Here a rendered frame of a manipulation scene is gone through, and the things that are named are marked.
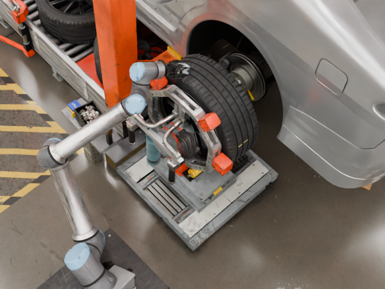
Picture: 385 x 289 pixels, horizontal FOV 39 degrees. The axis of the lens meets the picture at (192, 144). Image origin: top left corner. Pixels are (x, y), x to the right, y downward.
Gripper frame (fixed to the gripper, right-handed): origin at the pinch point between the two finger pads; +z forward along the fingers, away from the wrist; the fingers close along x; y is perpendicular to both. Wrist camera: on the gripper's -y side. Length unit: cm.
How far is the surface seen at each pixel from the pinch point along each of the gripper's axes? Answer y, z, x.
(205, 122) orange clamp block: 28.6, -7.8, -20.0
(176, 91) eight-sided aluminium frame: 3.0, -7.2, -12.2
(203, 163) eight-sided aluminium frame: 10, 16, -56
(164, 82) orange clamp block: -7.8, -7.1, -10.9
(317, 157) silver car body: 60, 53, -36
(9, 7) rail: -195, -11, -12
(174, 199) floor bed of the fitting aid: -28, 36, -104
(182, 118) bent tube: 9.4, -5.8, -25.7
